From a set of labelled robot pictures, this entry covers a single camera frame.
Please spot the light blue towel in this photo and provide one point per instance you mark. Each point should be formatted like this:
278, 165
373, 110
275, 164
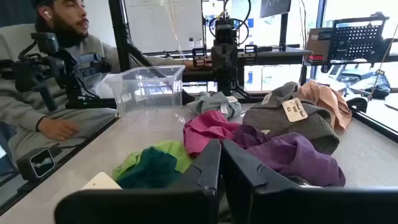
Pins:
211, 104

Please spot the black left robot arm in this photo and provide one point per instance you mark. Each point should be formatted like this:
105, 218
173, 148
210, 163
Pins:
228, 84

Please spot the cream handwritten paper tag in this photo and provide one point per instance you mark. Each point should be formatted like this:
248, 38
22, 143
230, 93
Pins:
294, 109

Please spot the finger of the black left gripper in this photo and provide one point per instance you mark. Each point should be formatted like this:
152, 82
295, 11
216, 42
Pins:
218, 57
232, 57

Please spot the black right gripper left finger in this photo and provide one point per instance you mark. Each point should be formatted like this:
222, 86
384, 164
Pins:
186, 205

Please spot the peach towel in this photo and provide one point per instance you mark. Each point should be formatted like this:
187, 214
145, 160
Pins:
329, 99

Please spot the lime green towel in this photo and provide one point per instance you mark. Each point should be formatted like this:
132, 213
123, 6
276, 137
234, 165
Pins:
174, 149

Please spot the small white fabric label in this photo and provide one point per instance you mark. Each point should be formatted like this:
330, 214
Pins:
266, 98
224, 108

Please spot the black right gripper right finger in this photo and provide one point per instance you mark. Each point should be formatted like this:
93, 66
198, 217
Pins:
311, 205

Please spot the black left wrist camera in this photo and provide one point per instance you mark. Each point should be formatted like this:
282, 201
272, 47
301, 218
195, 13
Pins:
225, 31

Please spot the dark grey towel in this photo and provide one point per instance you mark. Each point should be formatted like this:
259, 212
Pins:
295, 130

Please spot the black perforated metal panel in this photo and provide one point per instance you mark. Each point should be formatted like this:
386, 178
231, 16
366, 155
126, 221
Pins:
357, 40

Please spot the cardboard box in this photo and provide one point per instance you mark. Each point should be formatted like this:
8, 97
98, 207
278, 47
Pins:
317, 43

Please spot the black bag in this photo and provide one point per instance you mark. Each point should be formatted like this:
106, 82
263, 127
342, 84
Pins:
379, 85

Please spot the dark teal towel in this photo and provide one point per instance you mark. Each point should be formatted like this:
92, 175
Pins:
152, 168

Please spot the black table-level camera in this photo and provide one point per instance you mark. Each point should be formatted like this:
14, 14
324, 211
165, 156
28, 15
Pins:
38, 163

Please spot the clear plastic bin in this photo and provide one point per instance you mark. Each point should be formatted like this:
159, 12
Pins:
146, 90

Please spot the whiteboard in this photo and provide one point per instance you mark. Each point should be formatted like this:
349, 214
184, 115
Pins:
161, 25

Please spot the dark wall monitor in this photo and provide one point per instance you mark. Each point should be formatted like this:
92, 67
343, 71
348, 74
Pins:
275, 7

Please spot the black frame post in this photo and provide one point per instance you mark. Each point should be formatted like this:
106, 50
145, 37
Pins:
119, 34

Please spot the person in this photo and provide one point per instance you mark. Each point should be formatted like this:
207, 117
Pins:
18, 112

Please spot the small white bottle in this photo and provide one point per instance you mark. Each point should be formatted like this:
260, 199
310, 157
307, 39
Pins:
191, 42
199, 43

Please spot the purple towel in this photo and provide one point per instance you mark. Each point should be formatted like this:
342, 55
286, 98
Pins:
295, 155

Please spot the magenta towel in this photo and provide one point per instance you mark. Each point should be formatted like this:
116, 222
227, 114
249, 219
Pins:
205, 130

